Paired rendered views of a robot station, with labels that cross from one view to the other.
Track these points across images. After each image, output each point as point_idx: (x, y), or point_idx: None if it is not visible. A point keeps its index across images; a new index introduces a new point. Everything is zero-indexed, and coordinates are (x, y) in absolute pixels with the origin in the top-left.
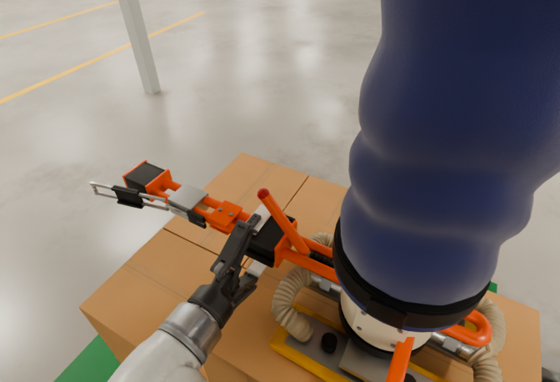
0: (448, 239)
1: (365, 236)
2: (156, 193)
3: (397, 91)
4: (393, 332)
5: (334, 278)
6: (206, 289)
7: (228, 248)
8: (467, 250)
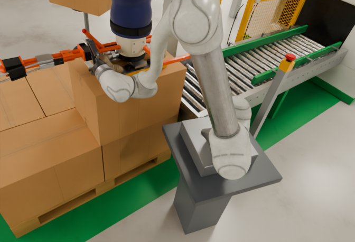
0: (146, 2)
1: (130, 13)
2: (28, 64)
3: None
4: (141, 44)
5: (118, 47)
6: (97, 62)
7: (93, 47)
8: (149, 3)
